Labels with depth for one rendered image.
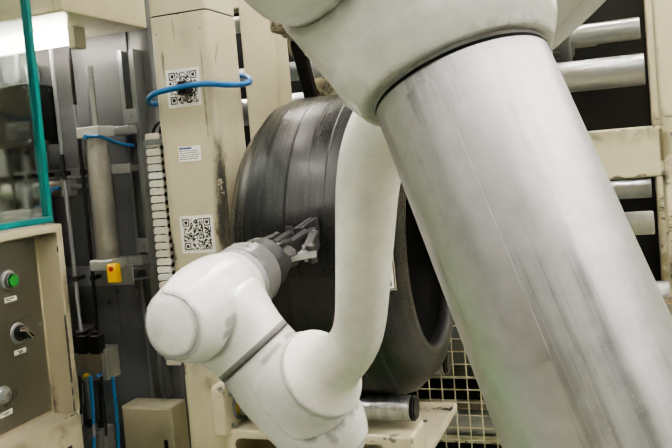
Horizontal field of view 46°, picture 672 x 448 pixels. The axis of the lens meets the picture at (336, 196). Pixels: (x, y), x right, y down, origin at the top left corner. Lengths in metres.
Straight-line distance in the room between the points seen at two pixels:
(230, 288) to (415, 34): 0.56
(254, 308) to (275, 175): 0.45
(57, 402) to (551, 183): 1.40
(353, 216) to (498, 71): 0.36
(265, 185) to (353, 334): 0.56
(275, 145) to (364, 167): 0.68
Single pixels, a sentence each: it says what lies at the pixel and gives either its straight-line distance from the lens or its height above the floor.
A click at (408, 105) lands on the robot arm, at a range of 0.40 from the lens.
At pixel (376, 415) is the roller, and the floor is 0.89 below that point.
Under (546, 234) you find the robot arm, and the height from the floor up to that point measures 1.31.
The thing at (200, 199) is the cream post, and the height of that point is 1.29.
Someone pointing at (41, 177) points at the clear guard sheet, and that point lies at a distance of 1.62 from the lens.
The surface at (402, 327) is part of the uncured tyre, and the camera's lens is 1.32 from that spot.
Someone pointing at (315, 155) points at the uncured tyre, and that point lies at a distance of 1.32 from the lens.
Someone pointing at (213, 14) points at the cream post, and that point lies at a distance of 1.61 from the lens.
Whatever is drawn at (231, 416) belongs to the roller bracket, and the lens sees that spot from 1.54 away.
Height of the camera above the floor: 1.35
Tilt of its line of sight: 3 degrees down
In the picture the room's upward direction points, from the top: 5 degrees counter-clockwise
